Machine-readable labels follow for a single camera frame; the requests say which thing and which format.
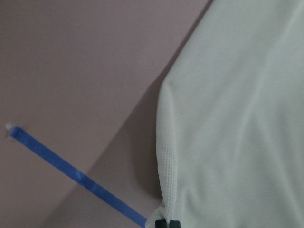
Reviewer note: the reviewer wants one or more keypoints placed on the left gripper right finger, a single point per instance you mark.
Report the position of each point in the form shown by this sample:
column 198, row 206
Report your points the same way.
column 174, row 224

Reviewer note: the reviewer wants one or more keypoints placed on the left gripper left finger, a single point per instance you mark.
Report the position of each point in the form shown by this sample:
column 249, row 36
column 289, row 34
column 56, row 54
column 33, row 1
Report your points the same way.
column 161, row 224

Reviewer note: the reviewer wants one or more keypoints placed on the olive green long-sleeve shirt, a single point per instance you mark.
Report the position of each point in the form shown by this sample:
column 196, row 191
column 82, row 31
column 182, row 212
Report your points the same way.
column 230, row 120

